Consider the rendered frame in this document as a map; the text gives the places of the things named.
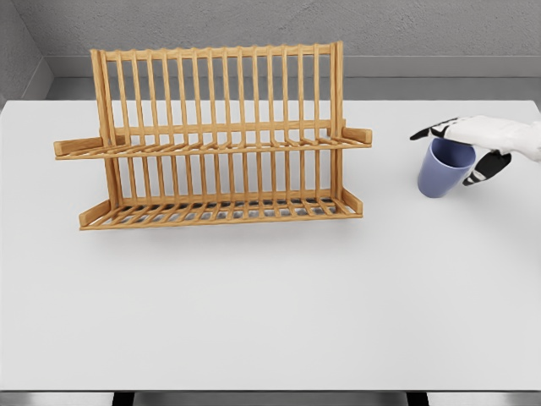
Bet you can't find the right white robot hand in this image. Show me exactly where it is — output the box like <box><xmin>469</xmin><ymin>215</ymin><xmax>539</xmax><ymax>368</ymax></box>
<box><xmin>409</xmin><ymin>114</ymin><xmax>534</xmax><ymax>187</ymax></box>

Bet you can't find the blue cup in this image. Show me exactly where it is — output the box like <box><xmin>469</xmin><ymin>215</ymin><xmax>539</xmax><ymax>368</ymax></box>
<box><xmin>417</xmin><ymin>137</ymin><xmax>478</xmax><ymax>199</ymax></box>

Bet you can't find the wooden two-tier dish rack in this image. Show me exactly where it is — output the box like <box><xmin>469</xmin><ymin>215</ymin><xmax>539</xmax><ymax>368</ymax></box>
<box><xmin>52</xmin><ymin>40</ymin><xmax>374</xmax><ymax>232</ymax></box>

